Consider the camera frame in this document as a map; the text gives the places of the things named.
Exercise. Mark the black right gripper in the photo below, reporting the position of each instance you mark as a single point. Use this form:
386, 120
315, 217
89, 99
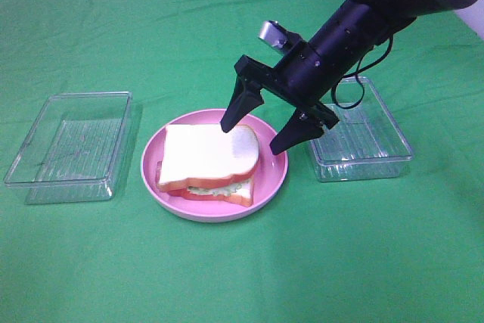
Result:
297, 79

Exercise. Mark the toast bread slice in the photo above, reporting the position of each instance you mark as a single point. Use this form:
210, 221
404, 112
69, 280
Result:
243, 197
203, 156

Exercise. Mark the green lettuce leaf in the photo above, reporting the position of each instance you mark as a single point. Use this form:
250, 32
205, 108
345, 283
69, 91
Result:
226, 191

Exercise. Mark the bacon strip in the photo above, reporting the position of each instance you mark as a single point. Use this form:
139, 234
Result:
158, 172

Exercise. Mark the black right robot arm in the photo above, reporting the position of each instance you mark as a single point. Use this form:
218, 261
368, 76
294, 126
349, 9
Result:
358, 25

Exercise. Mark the pink round plate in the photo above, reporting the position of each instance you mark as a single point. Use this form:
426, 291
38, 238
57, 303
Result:
269, 177

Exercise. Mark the right clear plastic tray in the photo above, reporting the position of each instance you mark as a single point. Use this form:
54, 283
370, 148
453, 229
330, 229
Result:
367, 142

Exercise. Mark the clear plastic tray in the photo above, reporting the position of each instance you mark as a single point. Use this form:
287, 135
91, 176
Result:
367, 142
74, 150

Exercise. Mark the green tablecloth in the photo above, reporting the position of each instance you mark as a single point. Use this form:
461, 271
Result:
396, 250

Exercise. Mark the left clear plastic tray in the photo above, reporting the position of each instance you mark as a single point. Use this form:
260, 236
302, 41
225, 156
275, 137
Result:
74, 150

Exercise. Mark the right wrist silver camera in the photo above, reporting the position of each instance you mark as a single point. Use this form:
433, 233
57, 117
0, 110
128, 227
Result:
278, 37

